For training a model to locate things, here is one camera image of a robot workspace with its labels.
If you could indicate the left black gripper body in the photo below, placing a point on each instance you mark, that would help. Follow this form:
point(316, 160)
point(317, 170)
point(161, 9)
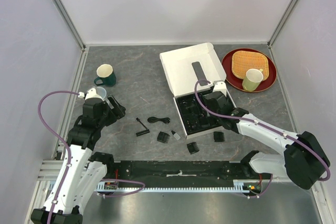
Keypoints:
point(110, 115)

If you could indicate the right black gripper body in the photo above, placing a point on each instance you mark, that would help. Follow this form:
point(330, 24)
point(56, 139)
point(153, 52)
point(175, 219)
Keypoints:
point(208, 106)

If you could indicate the white cardboard box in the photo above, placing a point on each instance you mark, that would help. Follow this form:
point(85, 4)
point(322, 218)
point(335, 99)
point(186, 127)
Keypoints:
point(192, 69)

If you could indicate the small clear oil bottle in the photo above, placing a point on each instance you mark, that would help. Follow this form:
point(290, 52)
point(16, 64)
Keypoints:
point(175, 135)

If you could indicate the black comb guard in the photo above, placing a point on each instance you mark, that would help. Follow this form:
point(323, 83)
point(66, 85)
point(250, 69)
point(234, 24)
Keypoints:
point(218, 137)
point(163, 137)
point(193, 148)

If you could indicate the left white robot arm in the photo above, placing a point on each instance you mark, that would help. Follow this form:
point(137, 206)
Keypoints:
point(82, 169)

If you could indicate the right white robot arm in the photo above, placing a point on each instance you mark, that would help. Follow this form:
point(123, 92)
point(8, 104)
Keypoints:
point(299, 157)

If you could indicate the clear plastic measuring cup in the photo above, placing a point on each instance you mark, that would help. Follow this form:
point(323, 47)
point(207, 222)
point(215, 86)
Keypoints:
point(100, 91)

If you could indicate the black plastic tray insert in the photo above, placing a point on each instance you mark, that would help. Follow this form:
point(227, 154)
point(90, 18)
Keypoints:
point(195, 120)

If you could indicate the dark green mug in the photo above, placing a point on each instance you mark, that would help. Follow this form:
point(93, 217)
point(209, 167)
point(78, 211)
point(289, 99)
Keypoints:
point(105, 76)

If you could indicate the light green cup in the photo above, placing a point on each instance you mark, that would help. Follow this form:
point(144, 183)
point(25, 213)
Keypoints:
point(252, 79)

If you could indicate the red round tray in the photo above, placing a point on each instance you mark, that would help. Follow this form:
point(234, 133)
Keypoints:
point(237, 83)

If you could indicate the woven bamboo mat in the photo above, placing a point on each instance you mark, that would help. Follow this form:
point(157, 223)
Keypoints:
point(243, 60)

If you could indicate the black comb guard front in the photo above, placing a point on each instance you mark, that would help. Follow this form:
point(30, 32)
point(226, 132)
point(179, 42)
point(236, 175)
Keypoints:
point(193, 148)

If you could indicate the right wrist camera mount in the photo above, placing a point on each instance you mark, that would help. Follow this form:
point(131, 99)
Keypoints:
point(220, 86)

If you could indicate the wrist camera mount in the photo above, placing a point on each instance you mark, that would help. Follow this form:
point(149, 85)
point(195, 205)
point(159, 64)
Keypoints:
point(90, 94)
point(220, 86)

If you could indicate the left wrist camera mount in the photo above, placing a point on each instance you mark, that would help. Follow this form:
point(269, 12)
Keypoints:
point(90, 94)

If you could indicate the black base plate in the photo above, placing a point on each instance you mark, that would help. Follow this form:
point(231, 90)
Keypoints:
point(184, 174)

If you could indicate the white slotted cable duct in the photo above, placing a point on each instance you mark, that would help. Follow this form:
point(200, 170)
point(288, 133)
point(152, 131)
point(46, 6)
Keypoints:
point(237, 187)

